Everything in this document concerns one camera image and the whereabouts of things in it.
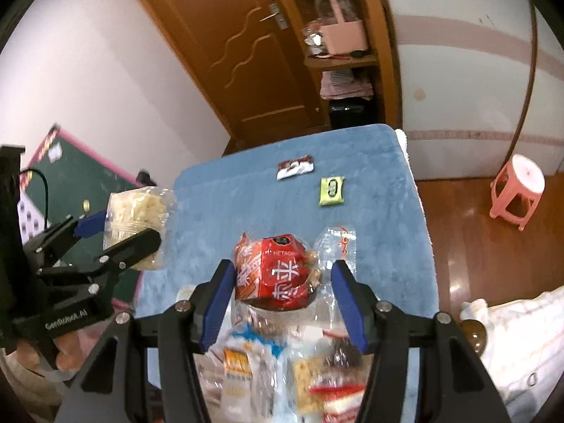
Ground blue table cloth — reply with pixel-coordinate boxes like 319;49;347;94
134;123;441;388

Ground pink plastic stool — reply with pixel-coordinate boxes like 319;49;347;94
489;154;546;232

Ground black case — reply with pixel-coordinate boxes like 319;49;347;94
328;99;375;129

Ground red snack packet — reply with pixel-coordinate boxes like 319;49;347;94
233;233;320;313

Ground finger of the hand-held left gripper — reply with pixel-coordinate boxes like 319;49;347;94
22;209;110;274
37;228;161;296

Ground pink basket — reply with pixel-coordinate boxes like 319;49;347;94
315;0;370;56

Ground clear rice cracker packet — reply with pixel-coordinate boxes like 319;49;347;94
102;187;178;271
288;355;327;415

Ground plaid blanket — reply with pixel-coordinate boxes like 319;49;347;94
460;291;564;415

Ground person's left hand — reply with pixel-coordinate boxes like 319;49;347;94
13;330;86;373

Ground pale blue wardrobe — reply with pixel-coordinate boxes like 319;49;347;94
374;0;564;181

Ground wooden door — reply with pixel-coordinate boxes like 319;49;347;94
119;0;331;142

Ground metal door handle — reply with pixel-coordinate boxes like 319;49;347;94
260;2;289;31

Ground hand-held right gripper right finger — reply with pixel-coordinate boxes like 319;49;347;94
330;259;514;423

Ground white orange snack bar packet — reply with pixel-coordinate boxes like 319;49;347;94
220;346;256;406

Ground black cable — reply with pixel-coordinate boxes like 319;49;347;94
20;168;50;234

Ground folded pink cloth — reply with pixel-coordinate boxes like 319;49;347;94
319;69;374;100

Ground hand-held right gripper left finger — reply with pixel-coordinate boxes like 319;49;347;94
53;259;236;423

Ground silver foil packets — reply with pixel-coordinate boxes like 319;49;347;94
301;20;329;56

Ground green small packet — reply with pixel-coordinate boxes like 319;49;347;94
318;176;345;207

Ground brown bedpost knob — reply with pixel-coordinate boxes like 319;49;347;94
460;319;486;353

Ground brown white small packet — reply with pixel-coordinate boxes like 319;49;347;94
276;155;315;180

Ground clear packet with orange print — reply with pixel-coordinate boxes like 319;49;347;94
312;225;357;331

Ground wooden shelf unit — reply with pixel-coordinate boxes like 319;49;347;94
266;0;401;130

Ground blue white snack packet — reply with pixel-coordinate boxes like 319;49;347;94
225;321;287;357

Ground green chalkboard with pink frame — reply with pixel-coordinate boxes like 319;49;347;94
18;124;148;313

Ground clear packet with red label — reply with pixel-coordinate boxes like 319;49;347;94
308;381;366;423

